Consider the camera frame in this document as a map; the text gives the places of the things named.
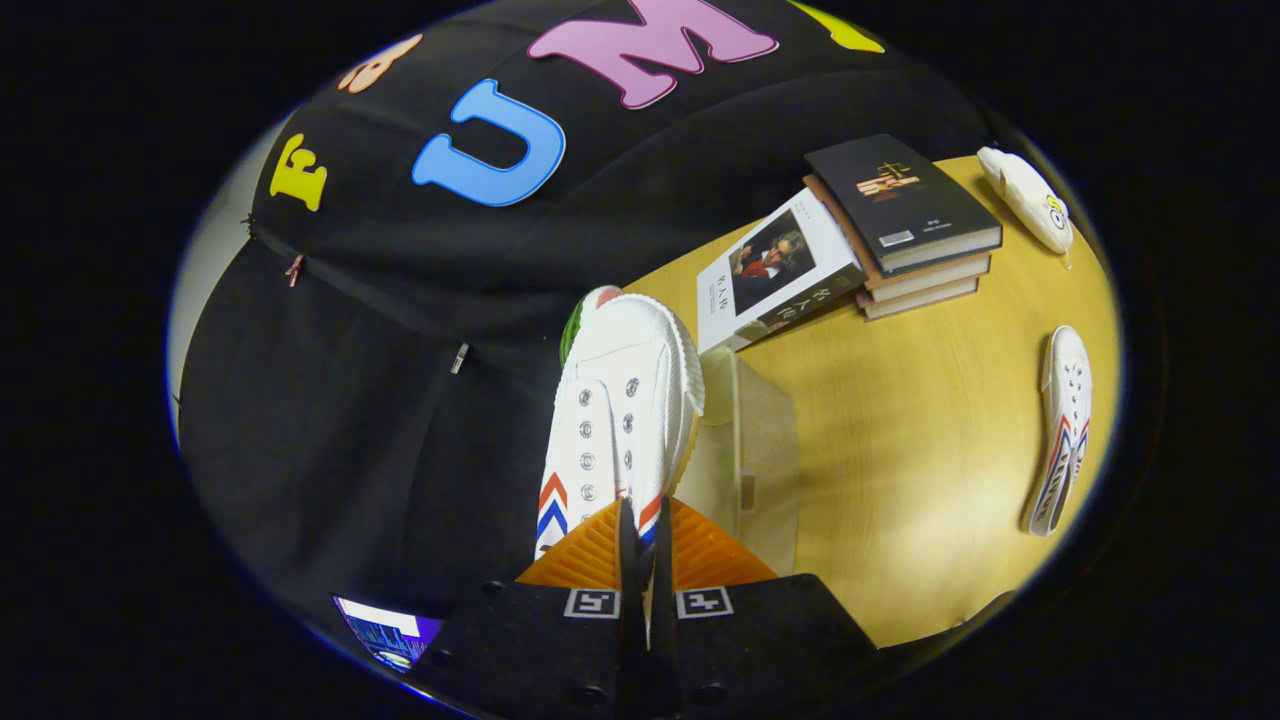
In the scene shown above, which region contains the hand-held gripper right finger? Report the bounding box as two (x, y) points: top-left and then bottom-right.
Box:
(650, 495), (881, 720)

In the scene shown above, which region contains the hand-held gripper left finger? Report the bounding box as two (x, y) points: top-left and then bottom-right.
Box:
(410, 497), (646, 720)

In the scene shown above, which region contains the cream fabric storage box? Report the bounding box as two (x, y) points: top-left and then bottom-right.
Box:
(680, 345), (801, 576)

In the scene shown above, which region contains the white canvas shoe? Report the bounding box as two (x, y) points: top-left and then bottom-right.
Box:
(1025, 325), (1094, 538)
(533, 292), (706, 561)

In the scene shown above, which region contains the monitor screen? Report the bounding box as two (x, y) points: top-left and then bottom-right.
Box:
(332, 595), (444, 673)

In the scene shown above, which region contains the watermelon slice plush toy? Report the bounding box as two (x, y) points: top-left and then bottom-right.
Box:
(559, 285), (623, 363)

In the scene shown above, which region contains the black backdrop cloth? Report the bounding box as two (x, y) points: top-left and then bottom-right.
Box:
(175, 0), (991, 641)

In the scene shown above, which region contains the white portrait cover book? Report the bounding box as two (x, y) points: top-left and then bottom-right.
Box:
(695, 187), (869, 354)

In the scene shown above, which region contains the black hardcover book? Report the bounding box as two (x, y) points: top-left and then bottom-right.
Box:
(803, 133), (1003, 276)

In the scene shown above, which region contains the white plush toy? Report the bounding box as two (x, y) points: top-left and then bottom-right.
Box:
(976, 146), (1075, 257)

